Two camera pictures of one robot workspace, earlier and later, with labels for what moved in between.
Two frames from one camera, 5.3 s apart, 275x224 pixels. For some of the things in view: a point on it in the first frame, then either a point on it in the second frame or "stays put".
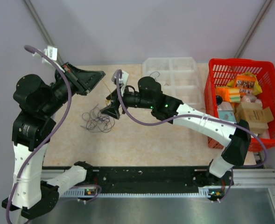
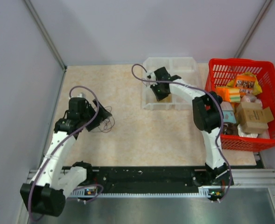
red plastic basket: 220,70 stays put
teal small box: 227,115 stays put
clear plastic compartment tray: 179,77 stays put
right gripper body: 126,97 to 158,91
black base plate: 154,178 stays put
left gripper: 84,81 to 102,115
